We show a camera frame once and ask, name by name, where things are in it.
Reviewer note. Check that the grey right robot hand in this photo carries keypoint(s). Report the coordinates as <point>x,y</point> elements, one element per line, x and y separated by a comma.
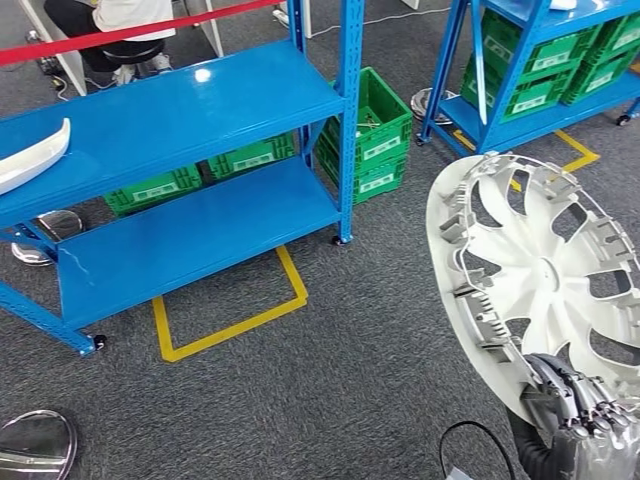
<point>605,437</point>

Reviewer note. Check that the silver wheel hubcap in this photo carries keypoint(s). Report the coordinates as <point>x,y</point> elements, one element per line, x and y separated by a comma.
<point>540,265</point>

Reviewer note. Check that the blue metal shelf rack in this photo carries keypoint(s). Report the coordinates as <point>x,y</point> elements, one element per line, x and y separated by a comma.
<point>500,129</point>
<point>175,119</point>

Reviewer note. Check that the white plastic trim part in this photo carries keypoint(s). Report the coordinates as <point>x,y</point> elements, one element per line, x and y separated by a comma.
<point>30,162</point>

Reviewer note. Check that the white power strip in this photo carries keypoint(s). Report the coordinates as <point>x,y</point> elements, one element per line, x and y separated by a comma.
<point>281,16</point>

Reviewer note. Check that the person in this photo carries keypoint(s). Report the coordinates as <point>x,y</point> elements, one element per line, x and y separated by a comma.
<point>130,13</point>

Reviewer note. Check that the red barrier belt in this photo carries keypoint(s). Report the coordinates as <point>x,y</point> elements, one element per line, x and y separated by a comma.
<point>100,36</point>

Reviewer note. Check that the black power strip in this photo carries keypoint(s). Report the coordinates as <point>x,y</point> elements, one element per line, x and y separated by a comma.
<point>47,63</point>

